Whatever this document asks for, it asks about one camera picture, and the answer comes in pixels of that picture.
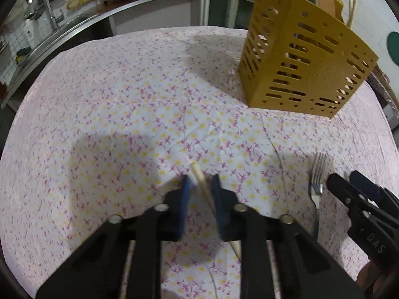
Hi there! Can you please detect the yellow slotted utensil holder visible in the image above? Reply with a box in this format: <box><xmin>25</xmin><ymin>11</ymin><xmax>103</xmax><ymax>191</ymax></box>
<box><xmin>237</xmin><ymin>0</ymin><xmax>379</xmax><ymax>119</ymax></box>

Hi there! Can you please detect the pink floral tablecloth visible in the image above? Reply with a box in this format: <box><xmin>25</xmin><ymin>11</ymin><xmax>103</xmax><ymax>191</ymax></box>
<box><xmin>0</xmin><ymin>26</ymin><xmax>396</xmax><ymax>299</ymax></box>

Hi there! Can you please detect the steel faucet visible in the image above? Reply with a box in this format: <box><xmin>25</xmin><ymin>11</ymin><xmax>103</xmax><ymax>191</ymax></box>
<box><xmin>34</xmin><ymin>0</ymin><xmax>64</xmax><ymax>32</ymax></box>

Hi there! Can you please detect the steel hanging strainer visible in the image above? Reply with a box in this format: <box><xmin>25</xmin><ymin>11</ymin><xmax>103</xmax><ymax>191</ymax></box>
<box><xmin>24</xmin><ymin>0</ymin><xmax>46</xmax><ymax>21</ymax></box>

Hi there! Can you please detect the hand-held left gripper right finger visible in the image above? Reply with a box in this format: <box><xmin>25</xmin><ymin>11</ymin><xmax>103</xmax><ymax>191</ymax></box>
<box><xmin>209</xmin><ymin>174</ymin><xmax>365</xmax><ymax>299</ymax></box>

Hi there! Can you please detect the steel kitchen sink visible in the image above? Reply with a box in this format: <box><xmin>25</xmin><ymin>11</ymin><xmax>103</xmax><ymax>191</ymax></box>
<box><xmin>12</xmin><ymin>12</ymin><xmax>103</xmax><ymax>69</ymax></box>

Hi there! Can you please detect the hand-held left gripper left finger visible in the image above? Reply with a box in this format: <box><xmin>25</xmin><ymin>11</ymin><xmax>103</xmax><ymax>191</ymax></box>
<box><xmin>36</xmin><ymin>174</ymin><xmax>194</xmax><ymax>299</ymax></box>

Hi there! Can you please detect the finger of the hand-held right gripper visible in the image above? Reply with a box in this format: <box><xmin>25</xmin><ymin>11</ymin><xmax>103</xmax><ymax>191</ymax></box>
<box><xmin>349</xmin><ymin>171</ymin><xmax>399</xmax><ymax>223</ymax></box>
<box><xmin>327</xmin><ymin>173</ymin><xmax>399</xmax><ymax>268</ymax></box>

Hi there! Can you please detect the steel fork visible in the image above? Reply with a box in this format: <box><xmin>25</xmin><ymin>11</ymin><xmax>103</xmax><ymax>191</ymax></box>
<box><xmin>308</xmin><ymin>152</ymin><xmax>327</xmax><ymax>243</ymax></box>

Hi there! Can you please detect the green round board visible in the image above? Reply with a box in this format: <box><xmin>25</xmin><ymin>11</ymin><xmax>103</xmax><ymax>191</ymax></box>
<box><xmin>387</xmin><ymin>31</ymin><xmax>399</xmax><ymax>60</ymax></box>

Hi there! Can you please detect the pale wooden chopstick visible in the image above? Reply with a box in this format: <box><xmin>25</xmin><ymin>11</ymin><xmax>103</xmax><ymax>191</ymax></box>
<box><xmin>347</xmin><ymin>0</ymin><xmax>358</xmax><ymax>28</ymax></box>
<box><xmin>190</xmin><ymin>162</ymin><xmax>243</xmax><ymax>261</ymax></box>

